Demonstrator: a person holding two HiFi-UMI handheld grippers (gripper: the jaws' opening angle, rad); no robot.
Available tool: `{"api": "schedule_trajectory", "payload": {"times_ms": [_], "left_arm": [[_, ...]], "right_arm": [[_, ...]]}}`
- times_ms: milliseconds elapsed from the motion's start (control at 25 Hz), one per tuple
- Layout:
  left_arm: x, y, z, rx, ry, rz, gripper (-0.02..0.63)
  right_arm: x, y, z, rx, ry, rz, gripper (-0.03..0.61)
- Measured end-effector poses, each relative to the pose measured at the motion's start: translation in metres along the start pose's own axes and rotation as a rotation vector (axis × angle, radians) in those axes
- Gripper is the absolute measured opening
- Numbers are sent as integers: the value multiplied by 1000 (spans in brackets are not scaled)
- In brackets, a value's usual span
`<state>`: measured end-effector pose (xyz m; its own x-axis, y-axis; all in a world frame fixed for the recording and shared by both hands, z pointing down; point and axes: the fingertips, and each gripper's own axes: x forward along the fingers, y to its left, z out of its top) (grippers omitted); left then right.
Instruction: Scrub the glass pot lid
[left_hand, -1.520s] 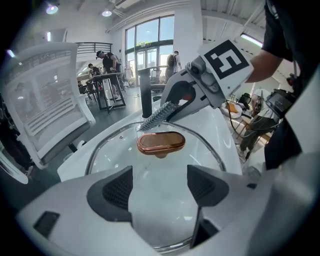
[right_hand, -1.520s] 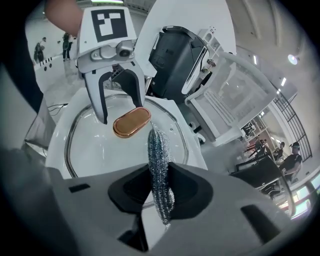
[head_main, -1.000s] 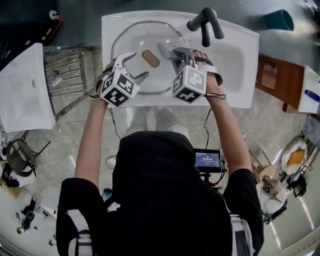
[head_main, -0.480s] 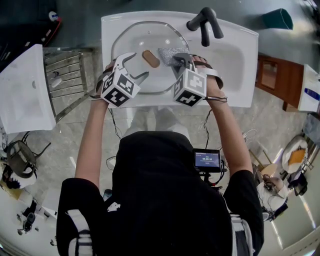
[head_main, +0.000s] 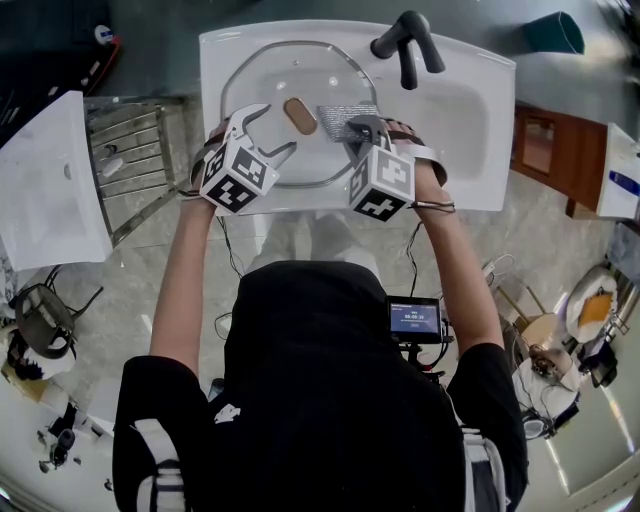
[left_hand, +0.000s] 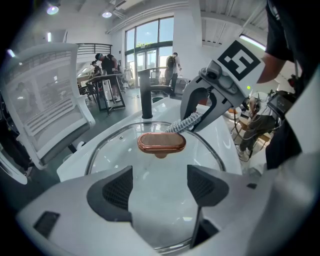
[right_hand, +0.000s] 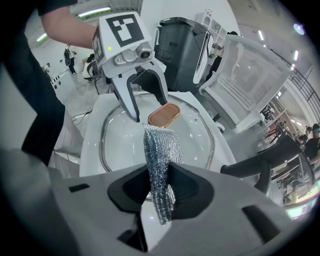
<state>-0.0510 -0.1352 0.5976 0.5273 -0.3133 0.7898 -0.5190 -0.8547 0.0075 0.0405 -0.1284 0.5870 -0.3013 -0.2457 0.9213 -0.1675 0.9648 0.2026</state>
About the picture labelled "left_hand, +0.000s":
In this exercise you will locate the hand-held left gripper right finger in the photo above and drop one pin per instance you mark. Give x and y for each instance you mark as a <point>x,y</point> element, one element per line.
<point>250,200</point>

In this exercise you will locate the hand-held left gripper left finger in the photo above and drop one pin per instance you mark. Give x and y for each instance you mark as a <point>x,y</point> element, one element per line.
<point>75,200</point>

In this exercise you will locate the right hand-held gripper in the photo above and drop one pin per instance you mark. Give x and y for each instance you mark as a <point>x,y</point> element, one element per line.
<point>240,75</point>

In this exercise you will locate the grey scrubbing sponge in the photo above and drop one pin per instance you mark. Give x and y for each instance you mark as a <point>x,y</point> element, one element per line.
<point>182,123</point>

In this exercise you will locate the glass pot lid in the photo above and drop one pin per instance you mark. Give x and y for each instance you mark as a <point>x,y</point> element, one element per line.
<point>160,143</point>

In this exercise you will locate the person's right forearm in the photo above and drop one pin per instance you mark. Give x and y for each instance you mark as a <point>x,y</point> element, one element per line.
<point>271,67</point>

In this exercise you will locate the white sink basin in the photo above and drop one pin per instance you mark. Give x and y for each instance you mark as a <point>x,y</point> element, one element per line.
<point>220,140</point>

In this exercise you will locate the dark teal trash bin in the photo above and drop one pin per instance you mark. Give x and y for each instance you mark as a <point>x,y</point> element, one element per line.
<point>157,100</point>

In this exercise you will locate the black faucet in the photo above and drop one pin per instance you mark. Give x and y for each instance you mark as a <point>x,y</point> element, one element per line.
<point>146,100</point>

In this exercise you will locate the white mesh office chair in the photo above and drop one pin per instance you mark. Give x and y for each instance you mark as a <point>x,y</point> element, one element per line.
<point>62,130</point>

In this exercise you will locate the chest-mounted monitor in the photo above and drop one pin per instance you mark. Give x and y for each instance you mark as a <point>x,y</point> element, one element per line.
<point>280,102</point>

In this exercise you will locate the long tube ceiling lamp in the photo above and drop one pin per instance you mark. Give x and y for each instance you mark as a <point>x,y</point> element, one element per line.
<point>252,41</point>

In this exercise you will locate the black balcony railing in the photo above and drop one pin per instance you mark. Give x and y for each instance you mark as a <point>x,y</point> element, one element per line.
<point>95,48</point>

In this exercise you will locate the person's black t-shirt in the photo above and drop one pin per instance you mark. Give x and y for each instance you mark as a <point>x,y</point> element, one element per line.
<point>295,25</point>

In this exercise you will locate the round ceiling lamp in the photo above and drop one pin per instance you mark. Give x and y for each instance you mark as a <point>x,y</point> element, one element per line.
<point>52,10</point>
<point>107,14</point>

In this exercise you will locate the black frame table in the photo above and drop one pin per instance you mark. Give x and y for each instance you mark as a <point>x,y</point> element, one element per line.
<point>105,77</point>

